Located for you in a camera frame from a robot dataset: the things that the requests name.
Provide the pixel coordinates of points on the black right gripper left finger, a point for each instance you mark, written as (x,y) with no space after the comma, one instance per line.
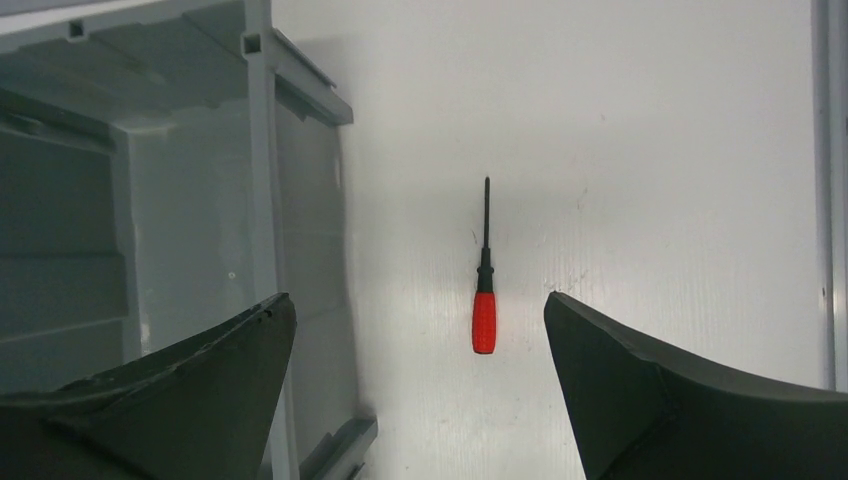
(201,408)

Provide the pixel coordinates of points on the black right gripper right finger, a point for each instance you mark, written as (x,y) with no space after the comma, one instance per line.
(641,408)

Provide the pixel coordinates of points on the red handled screwdriver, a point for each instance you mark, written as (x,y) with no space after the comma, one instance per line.
(484,316)

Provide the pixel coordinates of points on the grey plastic bin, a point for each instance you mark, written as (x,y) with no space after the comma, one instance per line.
(166,165)

